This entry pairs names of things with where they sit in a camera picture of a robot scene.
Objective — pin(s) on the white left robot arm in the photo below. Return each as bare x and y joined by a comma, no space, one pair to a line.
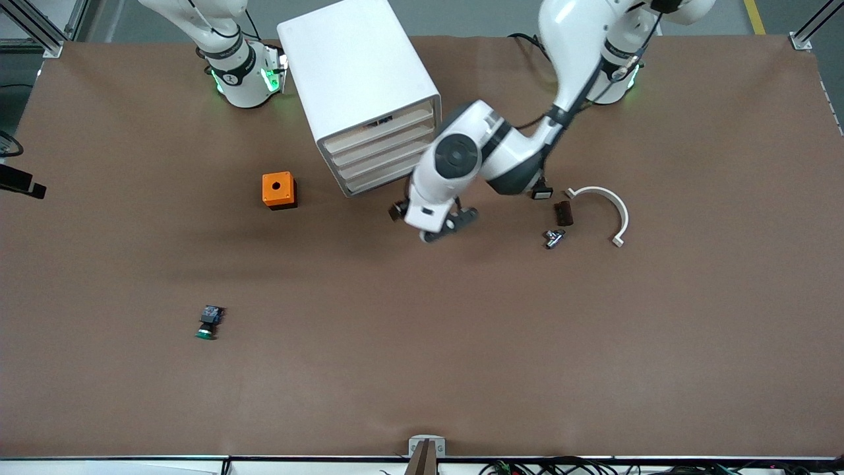
501,152

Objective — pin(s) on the white table edge rail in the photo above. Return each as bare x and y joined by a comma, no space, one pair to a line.
99,467

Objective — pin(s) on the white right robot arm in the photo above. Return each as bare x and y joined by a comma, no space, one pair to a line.
241,86

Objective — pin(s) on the aluminium frame profile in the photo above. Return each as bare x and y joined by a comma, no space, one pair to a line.
53,47
801,41

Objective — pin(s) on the orange button enclosure box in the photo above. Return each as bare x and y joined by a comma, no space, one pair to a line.
277,196

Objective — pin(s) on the green mushroom push button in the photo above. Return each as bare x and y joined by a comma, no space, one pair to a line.
210,320

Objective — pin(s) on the black white rectangular switch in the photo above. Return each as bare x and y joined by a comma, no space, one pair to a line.
542,193

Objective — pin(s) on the brown terminal block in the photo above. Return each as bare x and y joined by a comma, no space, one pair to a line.
564,214

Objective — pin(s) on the silver metal selector switch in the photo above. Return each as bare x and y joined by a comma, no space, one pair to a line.
552,239

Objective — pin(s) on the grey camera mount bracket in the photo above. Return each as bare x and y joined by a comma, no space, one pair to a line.
426,447

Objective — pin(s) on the white curved plastic bracket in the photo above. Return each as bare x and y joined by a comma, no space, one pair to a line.
597,190

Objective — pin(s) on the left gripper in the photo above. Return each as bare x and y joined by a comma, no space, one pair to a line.
402,207

